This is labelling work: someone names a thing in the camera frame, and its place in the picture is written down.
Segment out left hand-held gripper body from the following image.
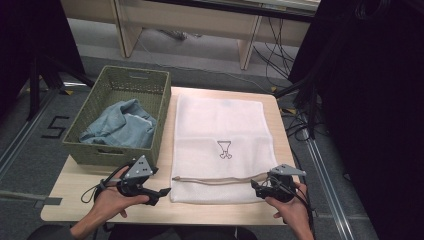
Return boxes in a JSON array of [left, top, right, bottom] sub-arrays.
[[116, 154, 155, 198]]

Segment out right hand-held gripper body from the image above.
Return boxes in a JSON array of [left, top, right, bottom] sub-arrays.
[[263, 163, 307, 204]]

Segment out light blue denim jeans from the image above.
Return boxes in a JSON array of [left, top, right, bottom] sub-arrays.
[[78, 98, 158, 150]]

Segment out white mesh laundry bag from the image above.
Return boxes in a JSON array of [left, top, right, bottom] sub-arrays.
[[169, 93, 278, 205]]

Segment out green woven plastic basket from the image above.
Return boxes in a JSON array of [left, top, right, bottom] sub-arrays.
[[61, 65, 172, 168]]

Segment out person's right hand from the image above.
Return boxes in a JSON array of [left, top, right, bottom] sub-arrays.
[[264, 182, 311, 228]]

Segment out person's left hand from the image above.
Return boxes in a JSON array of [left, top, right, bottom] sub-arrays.
[[91, 166, 150, 223]]

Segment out black metal stand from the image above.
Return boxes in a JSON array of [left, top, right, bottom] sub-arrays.
[[27, 54, 95, 122], [273, 71, 323, 141]]

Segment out grey tape strip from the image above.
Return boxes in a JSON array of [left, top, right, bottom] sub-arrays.
[[0, 189, 63, 210]]

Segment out black curtain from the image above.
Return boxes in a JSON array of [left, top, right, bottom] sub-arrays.
[[287, 0, 424, 240], [0, 0, 87, 116]]

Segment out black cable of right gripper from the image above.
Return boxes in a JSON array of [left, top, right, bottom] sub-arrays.
[[293, 182, 316, 234]]

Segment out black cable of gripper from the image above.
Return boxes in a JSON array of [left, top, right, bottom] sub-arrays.
[[80, 162, 134, 205], [293, 182, 316, 234]]

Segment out beige drawstring cord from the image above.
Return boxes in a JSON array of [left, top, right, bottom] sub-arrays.
[[171, 171, 273, 186]]

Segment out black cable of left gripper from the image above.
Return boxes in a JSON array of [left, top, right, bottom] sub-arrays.
[[80, 162, 134, 205]]

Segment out black floor cables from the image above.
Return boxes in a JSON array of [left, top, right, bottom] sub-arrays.
[[251, 16, 298, 89]]

